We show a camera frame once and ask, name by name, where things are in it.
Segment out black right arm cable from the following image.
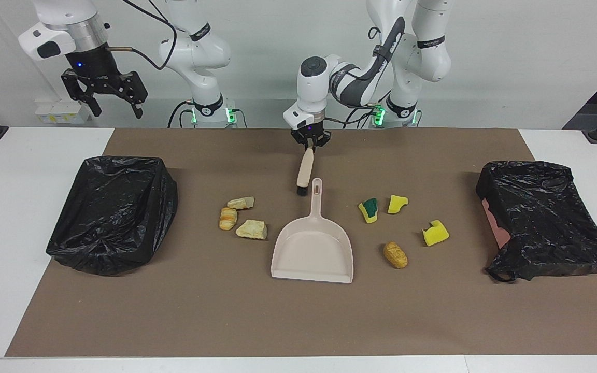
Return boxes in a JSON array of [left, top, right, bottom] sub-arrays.
[[106, 0, 178, 70]]

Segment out black trash bag liner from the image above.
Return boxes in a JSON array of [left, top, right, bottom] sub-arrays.
[[476, 161, 597, 283]]

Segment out large pale bread chunk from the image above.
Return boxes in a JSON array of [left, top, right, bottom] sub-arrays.
[[235, 219, 268, 240]]

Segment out pink plastic bin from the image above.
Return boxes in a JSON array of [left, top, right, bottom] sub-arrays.
[[481, 199, 511, 249]]

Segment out black left base cable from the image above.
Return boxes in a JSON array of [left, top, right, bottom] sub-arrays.
[[343, 83, 382, 128]]

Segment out white socket box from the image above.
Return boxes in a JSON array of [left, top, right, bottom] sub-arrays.
[[34, 99, 92, 125]]

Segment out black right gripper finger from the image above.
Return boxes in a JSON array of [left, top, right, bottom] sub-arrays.
[[117, 71, 149, 119], [62, 70, 102, 118]]

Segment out notched yellow sponge piece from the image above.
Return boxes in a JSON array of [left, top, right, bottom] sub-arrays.
[[422, 220, 450, 247]]

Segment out beige plastic dustpan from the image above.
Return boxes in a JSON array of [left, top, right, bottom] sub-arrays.
[[271, 178, 354, 284]]

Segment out striped orange bread piece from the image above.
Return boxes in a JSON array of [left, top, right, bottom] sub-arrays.
[[219, 207, 238, 231]]

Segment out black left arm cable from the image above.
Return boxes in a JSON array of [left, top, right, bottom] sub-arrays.
[[324, 26, 399, 126]]

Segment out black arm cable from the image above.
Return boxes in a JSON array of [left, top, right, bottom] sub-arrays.
[[106, 0, 178, 70], [324, 26, 399, 126]]

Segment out black base cable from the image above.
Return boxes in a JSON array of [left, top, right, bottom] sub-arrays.
[[168, 100, 195, 128], [343, 83, 382, 128]]

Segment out beige hand brush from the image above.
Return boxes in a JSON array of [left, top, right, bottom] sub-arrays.
[[296, 148, 316, 196]]

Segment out black trash bag covered bin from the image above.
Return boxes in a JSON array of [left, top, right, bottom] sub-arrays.
[[46, 156, 179, 276]]

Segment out green and yellow sponge piece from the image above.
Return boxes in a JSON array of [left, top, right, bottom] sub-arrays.
[[358, 198, 379, 224]]

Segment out black right base cable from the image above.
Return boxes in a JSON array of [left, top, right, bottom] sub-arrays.
[[168, 100, 195, 128]]

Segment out brown table mat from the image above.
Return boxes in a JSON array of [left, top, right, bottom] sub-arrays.
[[5, 128, 597, 358]]

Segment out brown potato shaped lump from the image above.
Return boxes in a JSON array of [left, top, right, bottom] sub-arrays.
[[383, 241, 408, 269]]

